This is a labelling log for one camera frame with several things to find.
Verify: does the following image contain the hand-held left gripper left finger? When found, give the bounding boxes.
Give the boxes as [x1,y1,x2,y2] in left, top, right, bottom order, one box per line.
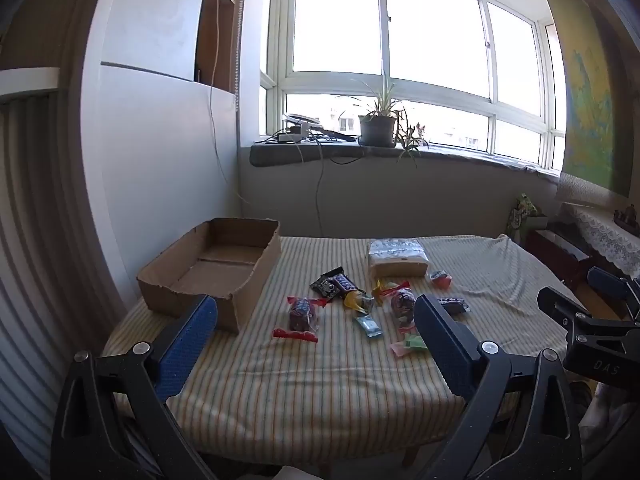
[50,294,221,480]

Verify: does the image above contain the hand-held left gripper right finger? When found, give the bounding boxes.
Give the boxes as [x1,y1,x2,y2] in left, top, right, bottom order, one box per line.
[414,294,583,480]

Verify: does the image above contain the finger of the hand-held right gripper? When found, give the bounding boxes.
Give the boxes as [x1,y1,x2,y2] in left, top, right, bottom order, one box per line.
[587,266,640,321]
[537,286,640,356]

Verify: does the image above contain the pink wafer packet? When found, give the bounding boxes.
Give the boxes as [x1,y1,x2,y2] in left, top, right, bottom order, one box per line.
[389,340,426,359]

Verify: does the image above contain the brown chocolate bar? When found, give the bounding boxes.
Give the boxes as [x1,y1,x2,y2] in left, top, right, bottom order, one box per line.
[330,271,362,295]
[438,296,471,316]

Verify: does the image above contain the clear cookie packet red ends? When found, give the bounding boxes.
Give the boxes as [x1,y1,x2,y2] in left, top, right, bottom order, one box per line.
[273,296,331,343]
[372,280,420,335]

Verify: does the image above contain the teal candy packet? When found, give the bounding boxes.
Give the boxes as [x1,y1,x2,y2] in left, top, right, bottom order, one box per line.
[353,312,383,339]

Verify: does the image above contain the brown cardboard box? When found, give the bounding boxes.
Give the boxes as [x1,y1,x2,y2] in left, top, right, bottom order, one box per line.
[136,217,282,335]

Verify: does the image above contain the bread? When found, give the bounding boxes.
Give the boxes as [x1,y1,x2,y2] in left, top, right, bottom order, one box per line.
[366,237,431,279]

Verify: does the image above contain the yellow candy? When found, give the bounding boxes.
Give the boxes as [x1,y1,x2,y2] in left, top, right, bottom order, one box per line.
[343,289,375,312]

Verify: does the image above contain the black patterned candy packet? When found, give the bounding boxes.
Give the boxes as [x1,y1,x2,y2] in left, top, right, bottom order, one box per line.
[310,267,346,298]

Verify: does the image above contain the dark wooden chest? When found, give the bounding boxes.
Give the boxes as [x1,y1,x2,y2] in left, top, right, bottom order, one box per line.
[525,227,591,291]

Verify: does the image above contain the white lace cloth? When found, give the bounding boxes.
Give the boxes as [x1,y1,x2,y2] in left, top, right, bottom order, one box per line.
[555,172,640,278]

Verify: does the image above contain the green carton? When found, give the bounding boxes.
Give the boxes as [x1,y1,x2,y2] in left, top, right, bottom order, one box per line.
[507,192,548,233]

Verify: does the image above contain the striped tablecloth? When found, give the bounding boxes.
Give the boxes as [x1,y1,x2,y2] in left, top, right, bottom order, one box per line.
[100,234,591,466]

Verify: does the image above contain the white ribbed panel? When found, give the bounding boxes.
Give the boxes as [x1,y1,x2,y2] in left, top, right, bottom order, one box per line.
[0,95,121,480]

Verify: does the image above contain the white refrigerator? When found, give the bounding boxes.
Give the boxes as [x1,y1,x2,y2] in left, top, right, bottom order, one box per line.
[80,0,241,321]

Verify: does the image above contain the small aloe plant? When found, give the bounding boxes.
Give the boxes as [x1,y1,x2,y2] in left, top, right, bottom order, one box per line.
[395,121,431,167]

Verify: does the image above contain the potted spider plant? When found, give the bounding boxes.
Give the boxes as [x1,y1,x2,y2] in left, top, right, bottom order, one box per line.
[336,74,416,148]

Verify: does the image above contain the brown wooden cabinet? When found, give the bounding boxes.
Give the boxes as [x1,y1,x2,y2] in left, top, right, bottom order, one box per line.
[195,0,246,93]

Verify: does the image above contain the white framed window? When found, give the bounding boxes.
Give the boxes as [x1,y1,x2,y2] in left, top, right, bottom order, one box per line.
[260,0,568,171]

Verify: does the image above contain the wall map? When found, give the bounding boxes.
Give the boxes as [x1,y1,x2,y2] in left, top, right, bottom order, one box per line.
[530,0,633,198]

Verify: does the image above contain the grey hanging cable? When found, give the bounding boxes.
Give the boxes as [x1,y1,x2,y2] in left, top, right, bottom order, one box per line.
[297,140,326,236]

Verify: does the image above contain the white hanging cable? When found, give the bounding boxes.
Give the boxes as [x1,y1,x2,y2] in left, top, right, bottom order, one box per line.
[207,0,261,207]

